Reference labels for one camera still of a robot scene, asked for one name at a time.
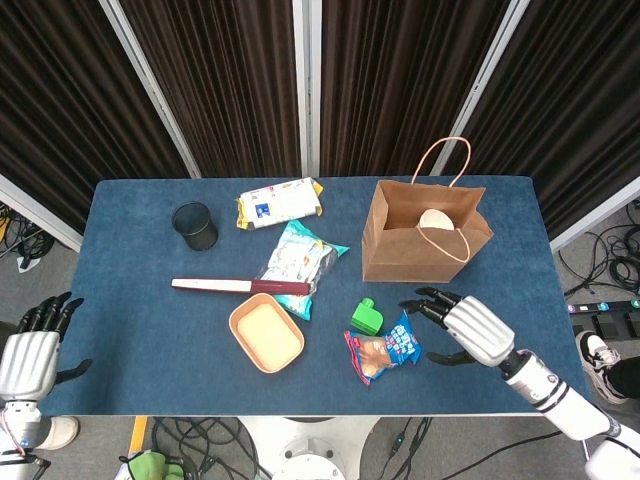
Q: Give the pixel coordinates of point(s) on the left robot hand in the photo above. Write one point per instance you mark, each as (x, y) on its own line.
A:
(25, 365)

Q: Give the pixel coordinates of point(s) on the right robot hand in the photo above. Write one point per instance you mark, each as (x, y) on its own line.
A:
(480, 330)

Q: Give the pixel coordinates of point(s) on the blue red snack bag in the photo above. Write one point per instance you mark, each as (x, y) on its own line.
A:
(380, 355)

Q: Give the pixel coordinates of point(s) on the white flower paper cup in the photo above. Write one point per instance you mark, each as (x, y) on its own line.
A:
(435, 220)

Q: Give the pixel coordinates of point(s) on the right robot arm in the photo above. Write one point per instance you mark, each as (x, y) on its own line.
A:
(565, 405)

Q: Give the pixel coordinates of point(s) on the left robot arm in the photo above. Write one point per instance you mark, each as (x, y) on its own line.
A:
(15, 430)

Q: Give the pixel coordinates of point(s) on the brown paper bag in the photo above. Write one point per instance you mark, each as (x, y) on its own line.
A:
(400, 260)

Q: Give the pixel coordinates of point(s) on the teal clear snack bag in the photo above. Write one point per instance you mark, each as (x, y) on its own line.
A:
(297, 260)

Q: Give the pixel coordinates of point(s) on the white shoe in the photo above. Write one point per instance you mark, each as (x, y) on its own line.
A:
(60, 432)

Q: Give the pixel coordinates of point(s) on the white paper scrap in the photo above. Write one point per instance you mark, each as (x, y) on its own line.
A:
(27, 265)

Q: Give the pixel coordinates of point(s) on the green plastic block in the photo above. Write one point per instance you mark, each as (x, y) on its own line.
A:
(367, 317)

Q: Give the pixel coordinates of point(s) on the black white sneaker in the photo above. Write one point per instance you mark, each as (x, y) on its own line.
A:
(595, 357)

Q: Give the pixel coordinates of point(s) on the blue felt table mat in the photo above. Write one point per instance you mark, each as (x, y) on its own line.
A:
(150, 350)

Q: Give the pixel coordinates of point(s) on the yellow floor tape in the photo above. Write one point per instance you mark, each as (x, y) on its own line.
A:
(138, 435)

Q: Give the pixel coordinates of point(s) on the black trouser leg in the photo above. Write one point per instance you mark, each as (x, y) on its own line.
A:
(627, 380)

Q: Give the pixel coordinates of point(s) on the green cloth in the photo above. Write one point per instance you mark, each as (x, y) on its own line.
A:
(150, 465)

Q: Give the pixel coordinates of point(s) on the maroon white long box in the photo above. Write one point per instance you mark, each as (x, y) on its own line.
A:
(215, 285)

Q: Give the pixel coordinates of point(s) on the orange plastic container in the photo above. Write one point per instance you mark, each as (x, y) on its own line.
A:
(265, 332)

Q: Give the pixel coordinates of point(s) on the black mesh pen cup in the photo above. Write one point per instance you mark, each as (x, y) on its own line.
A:
(197, 230)

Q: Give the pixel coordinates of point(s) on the white yellow wipes pack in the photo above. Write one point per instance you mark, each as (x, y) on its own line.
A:
(280, 202)

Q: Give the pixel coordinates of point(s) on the brown pleated partition panel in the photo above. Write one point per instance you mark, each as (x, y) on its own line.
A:
(225, 90)
(400, 75)
(60, 100)
(575, 100)

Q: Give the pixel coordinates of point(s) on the white table pedestal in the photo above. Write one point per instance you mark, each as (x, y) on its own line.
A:
(305, 450)

